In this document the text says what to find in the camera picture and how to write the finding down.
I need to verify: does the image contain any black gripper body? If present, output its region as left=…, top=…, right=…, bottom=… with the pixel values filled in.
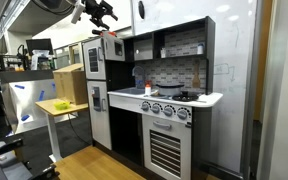
left=83, top=0, right=107, bottom=22

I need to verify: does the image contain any white toy microwave cupboard door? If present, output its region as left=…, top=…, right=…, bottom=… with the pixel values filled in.
left=102, top=34, right=126, bottom=62

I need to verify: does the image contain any fridge door with chalkboard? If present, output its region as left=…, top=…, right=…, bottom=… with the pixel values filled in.
left=82, top=37, right=107, bottom=81

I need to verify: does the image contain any fridge door with ice dispenser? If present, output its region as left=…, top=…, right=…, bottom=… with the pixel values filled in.
left=86, top=79, right=113, bottom=150

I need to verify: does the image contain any white toy oven door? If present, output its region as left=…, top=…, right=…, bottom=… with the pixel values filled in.
left=141, top=114, right=192, bottom=180

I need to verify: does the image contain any brown wooden door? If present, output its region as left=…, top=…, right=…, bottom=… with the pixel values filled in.
left=253, top=0, right=274, bottom=122

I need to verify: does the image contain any orange colander bowl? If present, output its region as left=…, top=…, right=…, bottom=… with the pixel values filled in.
left=103, top=30, right=118, bottom=38

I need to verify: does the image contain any black oval magnet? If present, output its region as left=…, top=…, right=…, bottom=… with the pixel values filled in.
left=137, top=0, right=146, bottom=20

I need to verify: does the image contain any black white toy kitchen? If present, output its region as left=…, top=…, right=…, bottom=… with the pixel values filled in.
left=81, top=15, right=224, bottom=180

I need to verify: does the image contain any black computer monitor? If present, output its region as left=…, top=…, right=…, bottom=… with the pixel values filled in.
left=25, top=38, right=54, bottom=56

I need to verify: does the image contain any closed cardboard box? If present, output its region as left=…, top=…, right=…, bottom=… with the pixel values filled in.
left=52, top=63, right=89, bottom=106

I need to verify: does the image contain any grey toy faucet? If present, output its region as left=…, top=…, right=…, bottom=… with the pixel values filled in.
left=132, top=65, right=147, bottom=89

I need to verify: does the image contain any white plastic bag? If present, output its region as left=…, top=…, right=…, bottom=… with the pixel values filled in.
left=30, top=49, right=52, bottom=71

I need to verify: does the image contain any grey toy sink basin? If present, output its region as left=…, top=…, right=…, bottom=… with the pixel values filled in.
left=112, top=87, right=158, bottom=96

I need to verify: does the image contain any white bottle orange cap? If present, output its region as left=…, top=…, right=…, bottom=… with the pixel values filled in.
left=144, top=79, right=152, bottom=96

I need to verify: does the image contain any yellow object on table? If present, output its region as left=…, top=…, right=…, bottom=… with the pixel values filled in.
left=53, top=100, right=71, bottom=111

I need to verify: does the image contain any grey stove knob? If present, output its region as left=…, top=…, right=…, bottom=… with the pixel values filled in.
left=176, top=106, right=192, bottom=121
left=162, top=104, right=177, bottom=118
left=140, top=100, right=151, bottom=112
left=150, top=102, right=163, bottom=115

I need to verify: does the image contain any grey toy pot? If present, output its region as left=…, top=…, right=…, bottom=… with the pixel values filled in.
left=155, top=83, right=185, bottom=97

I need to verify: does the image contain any white cup blue band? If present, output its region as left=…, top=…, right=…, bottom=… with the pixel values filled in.
left=196, top=42, right=205, bottom=55

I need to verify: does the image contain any wooden table white leg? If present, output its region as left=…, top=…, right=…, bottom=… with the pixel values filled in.
left=34, top=97, right=89, bottom=164

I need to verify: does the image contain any silver metal cabinet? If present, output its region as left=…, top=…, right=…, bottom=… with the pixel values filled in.
left=0, top=69, right=68, bottom=134

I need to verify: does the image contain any wooden toy spatula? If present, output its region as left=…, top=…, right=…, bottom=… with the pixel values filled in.
left=192, top=59, right=202, bottom=89

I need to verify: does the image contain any whiteboard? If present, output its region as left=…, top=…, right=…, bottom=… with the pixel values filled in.
left=130, top=0, right=258, bottom=174

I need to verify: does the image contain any black metal frame machine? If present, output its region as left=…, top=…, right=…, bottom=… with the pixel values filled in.
left=0, top=44, right=30, bottom=72

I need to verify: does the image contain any black floor cable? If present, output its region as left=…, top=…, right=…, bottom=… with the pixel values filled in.
left=67, top=113, right=92, bottom=146

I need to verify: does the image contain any black red-handled clamp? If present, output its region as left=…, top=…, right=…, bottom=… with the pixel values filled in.
left=0, top=137, right=25, bottom=167

